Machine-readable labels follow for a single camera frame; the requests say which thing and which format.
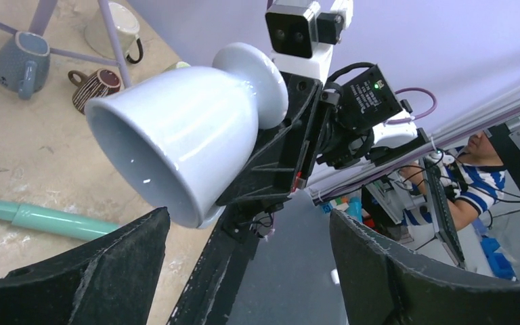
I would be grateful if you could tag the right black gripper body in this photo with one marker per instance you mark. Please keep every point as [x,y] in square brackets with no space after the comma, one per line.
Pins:
[282,152]

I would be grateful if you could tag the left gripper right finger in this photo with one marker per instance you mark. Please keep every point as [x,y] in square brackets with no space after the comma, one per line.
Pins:
[384,282]

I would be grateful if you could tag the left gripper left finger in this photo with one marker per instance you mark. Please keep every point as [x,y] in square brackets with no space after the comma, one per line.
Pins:
[109,280]

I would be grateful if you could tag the light grey footed mug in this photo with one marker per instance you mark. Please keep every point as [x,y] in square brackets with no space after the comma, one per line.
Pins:
[180,138]

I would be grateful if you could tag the green mug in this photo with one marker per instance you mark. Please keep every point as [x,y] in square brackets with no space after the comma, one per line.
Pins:
[177,65]

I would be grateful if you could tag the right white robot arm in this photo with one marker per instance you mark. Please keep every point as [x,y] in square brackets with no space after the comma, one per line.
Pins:
[351,116]

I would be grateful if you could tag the brown striped mug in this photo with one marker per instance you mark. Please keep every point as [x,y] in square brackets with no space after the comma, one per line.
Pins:
[101,83]

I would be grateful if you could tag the blue-grey mug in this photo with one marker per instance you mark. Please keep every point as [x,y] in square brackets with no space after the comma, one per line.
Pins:
[24,64]

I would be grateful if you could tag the teal cylindrical bottle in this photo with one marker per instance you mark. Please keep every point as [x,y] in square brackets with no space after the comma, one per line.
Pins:
[53,221]

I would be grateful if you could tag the person in striped shirt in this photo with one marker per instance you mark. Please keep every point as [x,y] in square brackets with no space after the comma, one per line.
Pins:
[474,181]

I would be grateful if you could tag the purple tripod stand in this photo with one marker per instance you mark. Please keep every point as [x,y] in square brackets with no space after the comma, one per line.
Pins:
[40,21]

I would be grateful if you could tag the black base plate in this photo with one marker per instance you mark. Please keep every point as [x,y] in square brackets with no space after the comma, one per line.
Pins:
[210,292]

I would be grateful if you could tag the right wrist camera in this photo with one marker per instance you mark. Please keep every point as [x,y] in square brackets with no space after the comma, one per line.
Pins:
[303,35]

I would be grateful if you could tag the cream mug black handle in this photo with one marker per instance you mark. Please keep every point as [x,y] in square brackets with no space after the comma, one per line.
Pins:
[127,30]

